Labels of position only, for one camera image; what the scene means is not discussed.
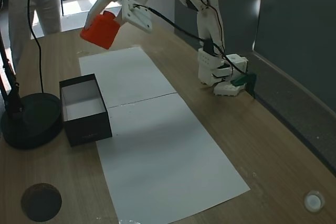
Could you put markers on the orange cube with stud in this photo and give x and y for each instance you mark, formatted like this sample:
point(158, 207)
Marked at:
point(101, 32)

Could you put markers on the dark brown open box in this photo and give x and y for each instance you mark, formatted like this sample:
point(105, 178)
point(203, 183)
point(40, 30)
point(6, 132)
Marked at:
point(88, 128)

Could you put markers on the white paper sheet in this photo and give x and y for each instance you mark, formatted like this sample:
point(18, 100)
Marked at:
point(126, 77)
point(168, 161)

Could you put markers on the person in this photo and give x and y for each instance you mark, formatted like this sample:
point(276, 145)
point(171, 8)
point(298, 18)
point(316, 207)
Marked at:
point(18, 6)

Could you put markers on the black desk lamp stand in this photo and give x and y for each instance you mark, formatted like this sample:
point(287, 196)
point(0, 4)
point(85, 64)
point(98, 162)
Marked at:
point(30, 121)

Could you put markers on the green table clamp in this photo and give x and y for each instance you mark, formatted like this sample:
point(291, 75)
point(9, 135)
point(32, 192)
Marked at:
point(245, 79)

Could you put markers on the dark round table grommet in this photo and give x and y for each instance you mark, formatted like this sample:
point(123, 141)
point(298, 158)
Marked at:
point(41, 202)

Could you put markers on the small white round cap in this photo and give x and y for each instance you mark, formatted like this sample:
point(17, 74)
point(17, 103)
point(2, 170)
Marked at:
point(314, 201)

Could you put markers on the white gripper camera mount plate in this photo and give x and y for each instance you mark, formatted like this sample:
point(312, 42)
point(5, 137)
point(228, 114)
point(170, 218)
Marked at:
point(139, 18)

